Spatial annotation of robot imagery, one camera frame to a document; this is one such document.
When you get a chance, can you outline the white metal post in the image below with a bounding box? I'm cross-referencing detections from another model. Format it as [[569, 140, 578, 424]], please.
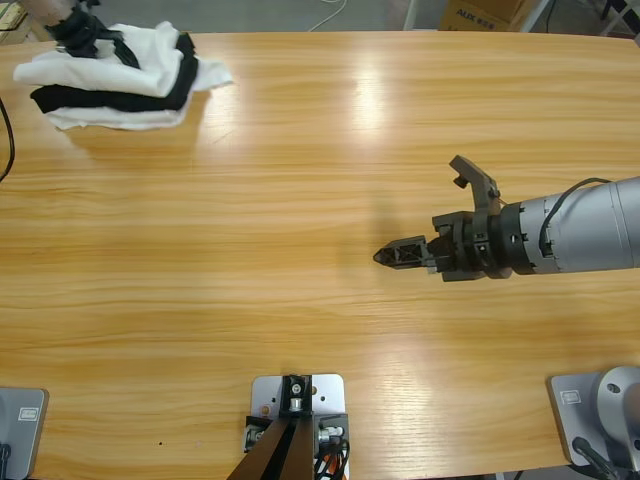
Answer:
[[402, 0, 427, 30], [523, 0, 556, 32]]

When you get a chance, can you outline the black metal stand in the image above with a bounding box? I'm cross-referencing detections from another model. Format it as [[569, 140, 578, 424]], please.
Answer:
[[599, 0, 640, 37]]

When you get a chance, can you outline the white t-shirt with black logo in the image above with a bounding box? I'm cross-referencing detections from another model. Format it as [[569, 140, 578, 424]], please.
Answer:
[[12, 20, 197, 100]]

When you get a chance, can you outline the thick black cable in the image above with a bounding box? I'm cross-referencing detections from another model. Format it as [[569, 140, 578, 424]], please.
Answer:
[[0, 96, 16, 184]]

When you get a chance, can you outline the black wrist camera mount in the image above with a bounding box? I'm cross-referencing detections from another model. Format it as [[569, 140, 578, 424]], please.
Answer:
[[448, 154, 503, 217]]

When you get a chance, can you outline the orange cable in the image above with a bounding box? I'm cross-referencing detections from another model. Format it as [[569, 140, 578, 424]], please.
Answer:
[[319, 449, 351, 480]]

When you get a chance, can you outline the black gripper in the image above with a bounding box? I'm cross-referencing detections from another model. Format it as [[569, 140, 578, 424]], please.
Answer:
[[373, 209, 515, 283], [45, 9, 143, 70]]

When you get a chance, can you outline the cardboard box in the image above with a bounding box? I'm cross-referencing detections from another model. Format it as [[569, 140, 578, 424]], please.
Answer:
[[438, 0, 540, 32]]

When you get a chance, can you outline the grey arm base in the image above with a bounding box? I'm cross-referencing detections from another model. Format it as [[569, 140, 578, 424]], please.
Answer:
[[546, 366, 640, 469], [0, 387, 50, 480]]

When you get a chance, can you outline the thin black cable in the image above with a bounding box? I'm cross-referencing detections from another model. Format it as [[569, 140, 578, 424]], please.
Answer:
[[538, 177, 615, 260]]

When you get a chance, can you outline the wooden pallet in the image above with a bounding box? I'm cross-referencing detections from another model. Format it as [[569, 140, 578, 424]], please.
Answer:
[[0, 0, 49, 45]]

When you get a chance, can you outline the white floor cable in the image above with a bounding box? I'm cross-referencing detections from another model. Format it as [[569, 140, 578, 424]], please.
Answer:
[[307, 0, 351, 32]]

